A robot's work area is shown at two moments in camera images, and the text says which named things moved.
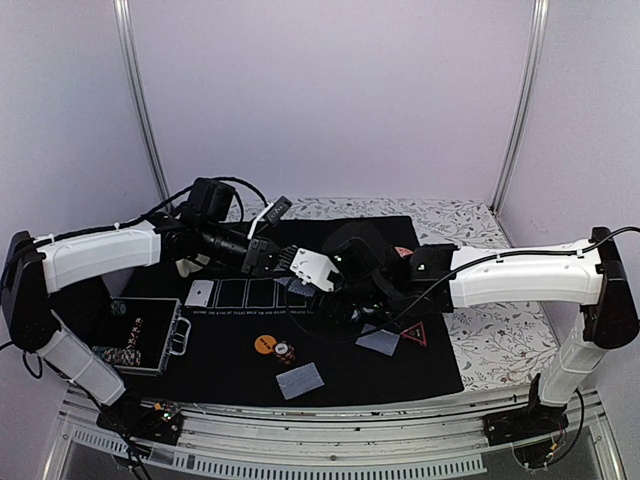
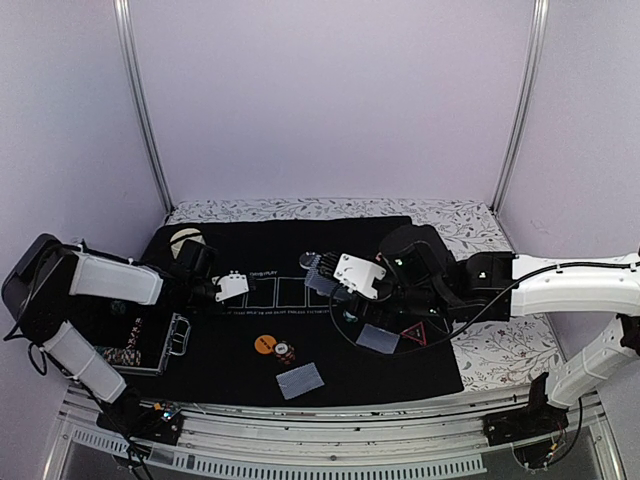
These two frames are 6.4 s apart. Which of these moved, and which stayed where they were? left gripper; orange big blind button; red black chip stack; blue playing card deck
Moved: blue playing card deck; left gripper
Stayed: red black chip stack; orange big blind button
